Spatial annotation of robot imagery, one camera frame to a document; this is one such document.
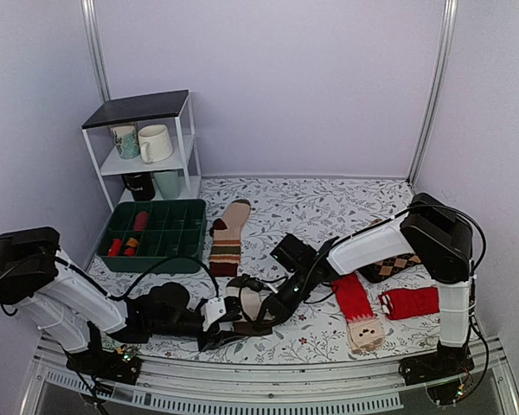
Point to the cream brown block sock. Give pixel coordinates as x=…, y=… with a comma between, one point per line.
x=249, y=302

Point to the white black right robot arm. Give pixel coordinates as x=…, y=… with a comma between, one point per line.
x=441, y=236

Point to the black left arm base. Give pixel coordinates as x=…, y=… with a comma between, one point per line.
x=105, y=365

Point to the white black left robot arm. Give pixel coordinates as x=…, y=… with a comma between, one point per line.
x=37, y=276

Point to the aluminium front rail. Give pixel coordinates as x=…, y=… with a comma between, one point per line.
x=295, y=371

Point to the white shelf black top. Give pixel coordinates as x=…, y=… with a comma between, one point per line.
x=175, y=110

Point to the red folded sock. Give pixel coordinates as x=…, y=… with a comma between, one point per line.
x=401, y=304

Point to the brown argyle sock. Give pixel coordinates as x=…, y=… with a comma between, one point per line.
x=382, y=270

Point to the tan brown cuff sock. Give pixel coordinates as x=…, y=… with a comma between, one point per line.
x=373, y=223

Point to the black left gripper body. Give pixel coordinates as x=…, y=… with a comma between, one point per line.
x=211, y=341

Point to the floral patterned table mat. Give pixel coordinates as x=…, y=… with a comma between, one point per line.
x=274, y=271

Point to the teal patterned mug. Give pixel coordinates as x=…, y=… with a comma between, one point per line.
x=125, y=138

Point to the striped beige brown sock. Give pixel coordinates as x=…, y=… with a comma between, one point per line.
x=225, y=255

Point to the aluminium corner post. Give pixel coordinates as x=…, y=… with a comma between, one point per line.
x=93, y=41
x=442, y=58

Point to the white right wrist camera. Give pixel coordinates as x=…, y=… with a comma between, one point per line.
x=236, y=287

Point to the red rolled sock front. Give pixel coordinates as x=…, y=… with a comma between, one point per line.
x=115, y=248

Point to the black mug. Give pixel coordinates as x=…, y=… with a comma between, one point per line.
x=140, y=185

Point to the pale green mug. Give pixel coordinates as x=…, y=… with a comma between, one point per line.
x=168, y=184

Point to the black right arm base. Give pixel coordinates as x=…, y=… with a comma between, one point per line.
x=442, y=363

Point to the left aluminium corner post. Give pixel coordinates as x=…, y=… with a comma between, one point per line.
x=93, y=41

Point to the right aluminium corner post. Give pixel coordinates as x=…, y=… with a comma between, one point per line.
x=442, y=58

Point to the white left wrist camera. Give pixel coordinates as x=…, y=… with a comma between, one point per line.
x=219, y=310

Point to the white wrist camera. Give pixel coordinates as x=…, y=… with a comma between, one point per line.
x=219, y=310
x=236, y=287

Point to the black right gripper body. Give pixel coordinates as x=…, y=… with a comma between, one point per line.
x=288, y=309

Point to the red rolled sock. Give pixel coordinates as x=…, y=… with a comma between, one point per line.
x=140, y=222
x=115, y=248

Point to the cream white mug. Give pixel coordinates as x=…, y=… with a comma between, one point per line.
x=155, y=144

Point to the red beige face sock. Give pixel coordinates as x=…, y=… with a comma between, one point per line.
x=365, y=331

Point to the green divided organizer tray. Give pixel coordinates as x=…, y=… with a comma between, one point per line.
x=175, y=230

